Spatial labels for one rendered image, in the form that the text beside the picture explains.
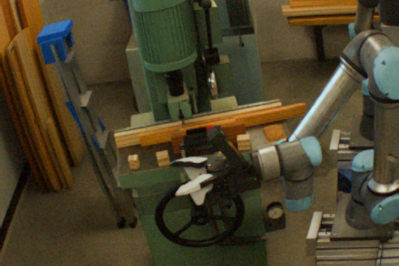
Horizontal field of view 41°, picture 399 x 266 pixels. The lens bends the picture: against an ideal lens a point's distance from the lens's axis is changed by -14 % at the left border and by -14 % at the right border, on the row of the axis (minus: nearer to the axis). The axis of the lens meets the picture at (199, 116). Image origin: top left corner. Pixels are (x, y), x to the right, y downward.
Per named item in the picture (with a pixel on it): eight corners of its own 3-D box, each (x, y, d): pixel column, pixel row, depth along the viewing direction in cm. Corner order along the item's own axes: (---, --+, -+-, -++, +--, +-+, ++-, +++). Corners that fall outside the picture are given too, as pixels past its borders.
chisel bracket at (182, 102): (172, 125, 207) (167, 103, 202) (170, 105, 219) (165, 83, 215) (194, 121, 207) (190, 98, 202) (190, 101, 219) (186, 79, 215)
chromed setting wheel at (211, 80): (212, 107, 218) (206, 76, 212) (208, 90, 229) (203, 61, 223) (220, 105, 218) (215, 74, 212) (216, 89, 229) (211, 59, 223)
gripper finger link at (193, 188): (188, 215, 131) (218, 196, 136) (183, 193, 128) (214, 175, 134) (179, 211, 133) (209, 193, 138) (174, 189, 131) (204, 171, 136)
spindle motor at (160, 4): (145, 77, 193) (128, -9, 177) (144, 55, 208) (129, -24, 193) (199, 67, 193) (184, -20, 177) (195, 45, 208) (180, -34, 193)
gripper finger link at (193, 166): (173, 182, 147) (206, 186, 142) (168, 161, 144) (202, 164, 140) (179, 175, 149) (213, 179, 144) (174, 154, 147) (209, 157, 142)
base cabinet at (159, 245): (175, 323, 245) (136, 217, 210) (166, 249, 296) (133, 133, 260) (271, 306, 246) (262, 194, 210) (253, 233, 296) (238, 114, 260)
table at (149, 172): (121, 206, 196) (116, 192, 193) (120, 156, 222) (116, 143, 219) (301, 172, 196) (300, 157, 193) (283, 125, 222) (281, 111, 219)
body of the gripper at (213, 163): (213, 203, 137) (263, 191, 138) (206, 171, 134) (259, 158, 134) (208, 188, 144) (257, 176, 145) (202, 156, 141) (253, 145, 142)
